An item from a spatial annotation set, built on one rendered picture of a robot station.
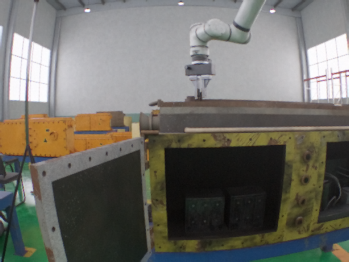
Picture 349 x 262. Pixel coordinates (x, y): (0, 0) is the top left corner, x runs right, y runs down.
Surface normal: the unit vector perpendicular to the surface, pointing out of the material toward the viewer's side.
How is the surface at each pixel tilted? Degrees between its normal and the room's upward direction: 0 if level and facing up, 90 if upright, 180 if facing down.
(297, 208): 90
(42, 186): 90
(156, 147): 90
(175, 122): 90
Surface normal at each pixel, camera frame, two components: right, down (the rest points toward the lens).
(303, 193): 0.03, 0.06
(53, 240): 0.98, 0.00
